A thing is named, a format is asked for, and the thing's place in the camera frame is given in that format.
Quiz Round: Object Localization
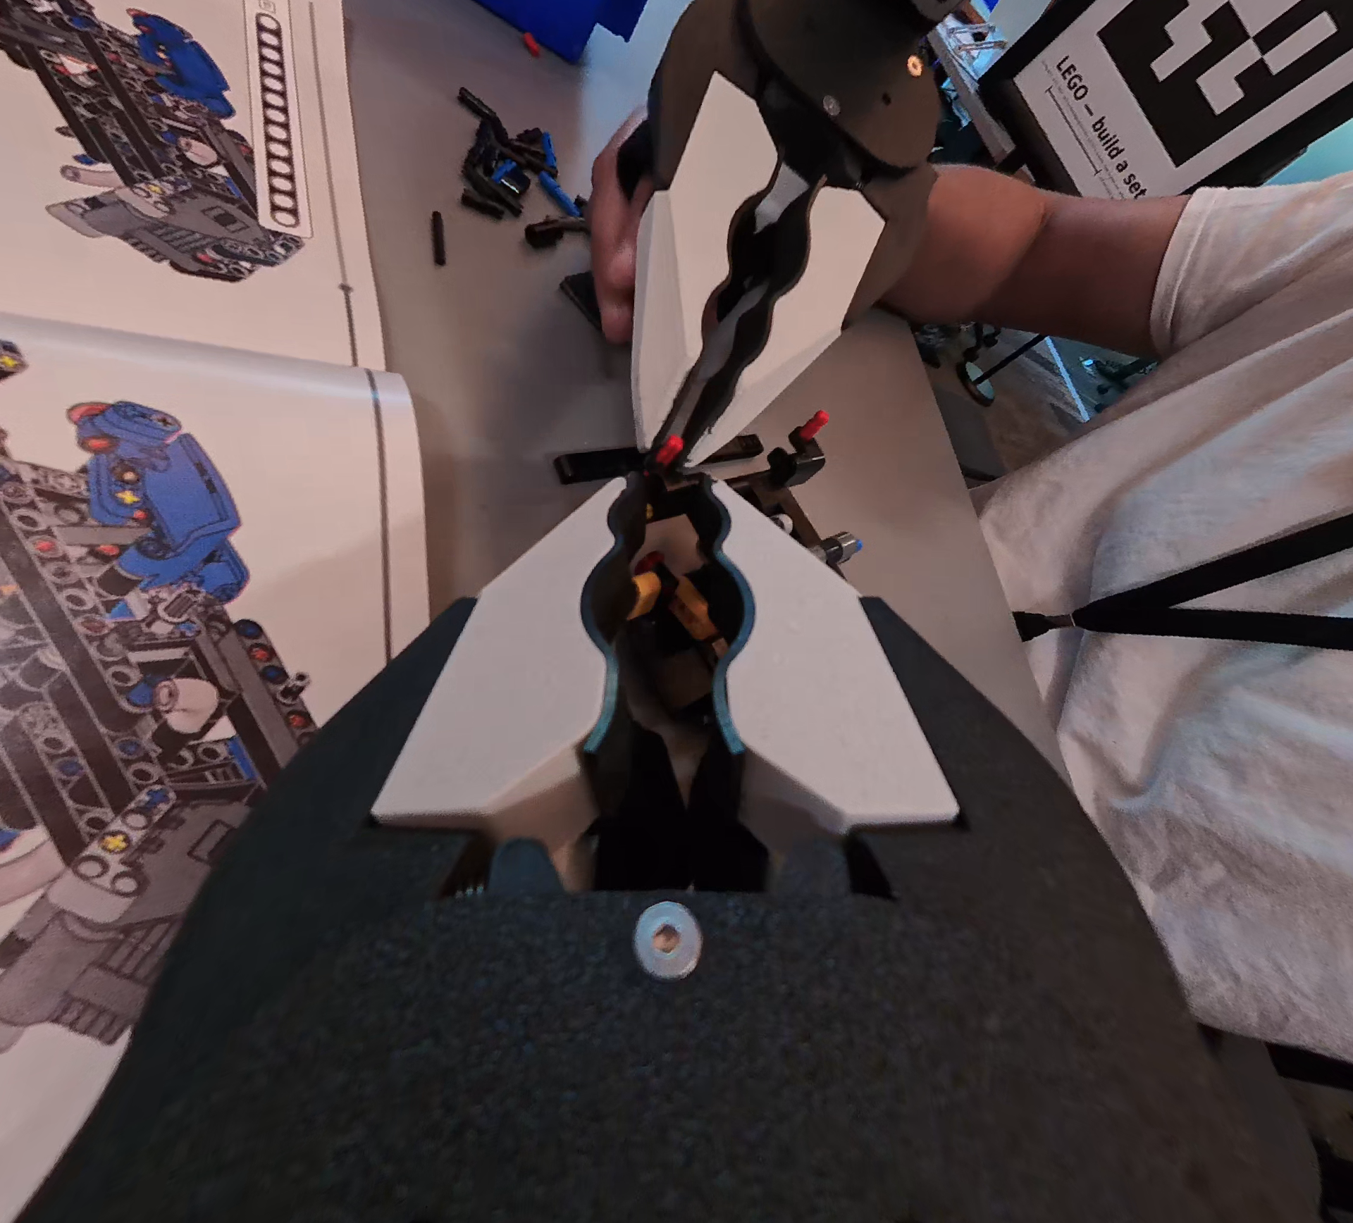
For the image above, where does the lego instruction booklet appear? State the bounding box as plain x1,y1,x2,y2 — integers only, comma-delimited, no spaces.
0,0,431,1223

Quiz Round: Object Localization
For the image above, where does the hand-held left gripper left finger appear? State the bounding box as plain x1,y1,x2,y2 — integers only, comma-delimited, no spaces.
369,476,650,845

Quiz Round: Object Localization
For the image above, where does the black lanyard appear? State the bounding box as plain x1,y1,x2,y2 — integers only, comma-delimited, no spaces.
1013,515,1353,653

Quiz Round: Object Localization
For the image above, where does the lego truck chassis model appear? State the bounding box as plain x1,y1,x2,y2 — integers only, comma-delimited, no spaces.
618,406,863,716

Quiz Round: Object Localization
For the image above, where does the pile of black blue pieces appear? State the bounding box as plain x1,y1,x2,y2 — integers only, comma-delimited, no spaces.
456,86,593,252

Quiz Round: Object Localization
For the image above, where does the sign with black square marker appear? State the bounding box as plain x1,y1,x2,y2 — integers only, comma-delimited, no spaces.
977,0,1353,200

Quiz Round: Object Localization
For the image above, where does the person's right hand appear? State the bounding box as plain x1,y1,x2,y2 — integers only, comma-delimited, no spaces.
586,115,650,342

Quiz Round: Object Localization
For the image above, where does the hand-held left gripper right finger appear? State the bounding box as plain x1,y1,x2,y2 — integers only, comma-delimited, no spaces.
691,476,961,849

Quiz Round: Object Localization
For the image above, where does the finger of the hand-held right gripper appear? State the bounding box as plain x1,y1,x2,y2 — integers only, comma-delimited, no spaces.
680,180,888,463
630,70,789,452

